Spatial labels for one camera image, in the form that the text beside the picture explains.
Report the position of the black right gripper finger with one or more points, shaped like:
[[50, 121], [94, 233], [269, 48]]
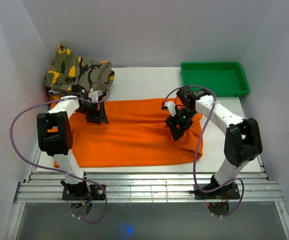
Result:
[[186, 123], [176, 132]]

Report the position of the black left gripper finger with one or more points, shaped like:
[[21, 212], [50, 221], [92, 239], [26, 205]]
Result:
[[102, 114], [94, 120]]

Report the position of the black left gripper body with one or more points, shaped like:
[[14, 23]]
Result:
[[89, 109]]

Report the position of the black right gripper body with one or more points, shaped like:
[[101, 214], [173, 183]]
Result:
[[178, 118]]

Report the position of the orange trousers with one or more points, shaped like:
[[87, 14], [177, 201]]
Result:
[[136, 136]]

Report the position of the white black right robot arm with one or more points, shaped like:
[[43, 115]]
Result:
[[242, 142]]

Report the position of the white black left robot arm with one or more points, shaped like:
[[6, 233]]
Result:
[[55, 138]]

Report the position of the stack of folded trousers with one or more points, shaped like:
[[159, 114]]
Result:
[[54, 94]]

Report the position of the camouflage folded trousers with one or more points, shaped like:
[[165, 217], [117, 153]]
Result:
[[68, 69]]

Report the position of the green plastic tray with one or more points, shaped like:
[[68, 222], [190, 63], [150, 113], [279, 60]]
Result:
[[225, 78]]

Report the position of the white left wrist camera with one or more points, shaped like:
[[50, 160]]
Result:
[[95, 95]]

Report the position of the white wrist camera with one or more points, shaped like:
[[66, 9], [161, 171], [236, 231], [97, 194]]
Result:
[[95, 95], [170, 106]]

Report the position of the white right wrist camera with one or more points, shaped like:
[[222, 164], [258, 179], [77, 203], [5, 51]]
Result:
[[170, 106]]

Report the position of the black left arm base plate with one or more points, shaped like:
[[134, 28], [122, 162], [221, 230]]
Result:
[[83, 193]]

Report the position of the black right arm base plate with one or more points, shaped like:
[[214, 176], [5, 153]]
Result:
[[229, 192]]

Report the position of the aluminium table frame rail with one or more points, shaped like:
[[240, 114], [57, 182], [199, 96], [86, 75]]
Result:
[[144, 188]]

